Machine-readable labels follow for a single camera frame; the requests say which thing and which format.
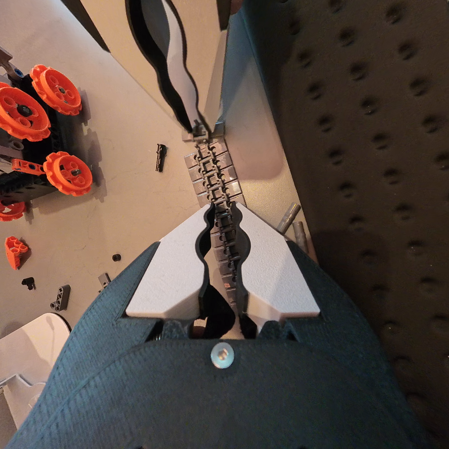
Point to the wooden book stand white base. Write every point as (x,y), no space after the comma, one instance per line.
(31,351)

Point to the small black toy pin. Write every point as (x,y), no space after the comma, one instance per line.
(161,156)

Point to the black dimpled mat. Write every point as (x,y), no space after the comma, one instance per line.
(372,175)

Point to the small black toy connector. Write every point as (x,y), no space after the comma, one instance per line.
(28,283)

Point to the black grey toy robot vehicle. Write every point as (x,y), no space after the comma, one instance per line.
(14,158)

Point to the dark grey toy beam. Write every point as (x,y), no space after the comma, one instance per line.
(60,297)

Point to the grey cylinder toy sleeve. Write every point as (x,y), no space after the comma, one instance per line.
(287,217)
(300,237)

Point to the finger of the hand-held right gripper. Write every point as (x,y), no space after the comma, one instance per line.
(116,35)
(207,49)

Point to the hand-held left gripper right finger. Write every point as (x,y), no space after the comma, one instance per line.
(280,280)

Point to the orange triangular toy piece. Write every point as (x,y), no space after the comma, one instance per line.
(15,252)

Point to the dark grey small toy pieces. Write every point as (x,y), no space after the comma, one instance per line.
(104,280)

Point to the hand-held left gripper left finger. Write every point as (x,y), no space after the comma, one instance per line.
(168,280)

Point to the orange toy gear wheel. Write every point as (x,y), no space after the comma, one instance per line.
(10,209)
(24,112)
(68,173)
(56,89)

